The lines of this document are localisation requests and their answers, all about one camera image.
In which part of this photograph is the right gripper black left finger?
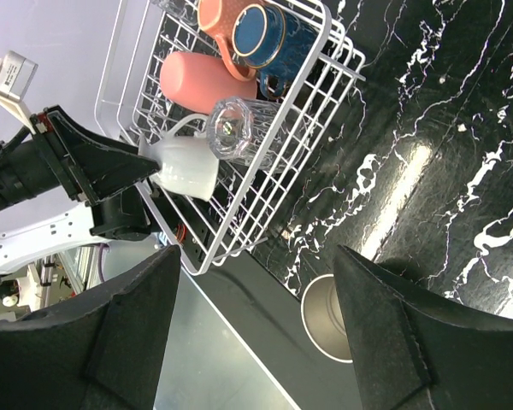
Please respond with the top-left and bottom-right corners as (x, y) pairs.
(0, 245), (180, 409)

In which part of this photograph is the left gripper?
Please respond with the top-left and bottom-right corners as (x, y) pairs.
(0, 106), (159, 212)

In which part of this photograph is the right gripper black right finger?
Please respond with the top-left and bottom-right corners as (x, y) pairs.
(333, 246), (513, 409)

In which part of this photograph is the light blue plastic cup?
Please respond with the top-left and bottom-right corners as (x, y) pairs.
(139, 114), (219, 202)

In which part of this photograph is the steel metal cup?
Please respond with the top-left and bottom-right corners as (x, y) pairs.
(300, 274), (353, 364)

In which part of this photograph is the pink plastic cup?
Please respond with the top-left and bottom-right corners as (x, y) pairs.
(159, 51), (257, 114)

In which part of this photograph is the clear glass tumbler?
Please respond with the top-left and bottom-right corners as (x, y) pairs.
(205, 97), (307, 173)

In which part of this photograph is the salmon ceramic mug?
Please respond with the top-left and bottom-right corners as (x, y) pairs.
(198, 0), (264, 82)

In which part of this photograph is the dark blue glass mug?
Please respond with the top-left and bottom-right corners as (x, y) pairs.
(232, 3), (317, 99)

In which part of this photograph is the small clear faceted glass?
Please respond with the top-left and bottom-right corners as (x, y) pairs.
(150, 0), (198, 26)

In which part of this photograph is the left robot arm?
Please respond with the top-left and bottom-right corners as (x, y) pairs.
(0, 105), (160, 277)

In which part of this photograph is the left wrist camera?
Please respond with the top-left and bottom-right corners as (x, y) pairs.
(0, 50), (38, 134)

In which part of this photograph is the white wire dish rack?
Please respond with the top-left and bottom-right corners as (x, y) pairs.
(94, 1), (365, 275)

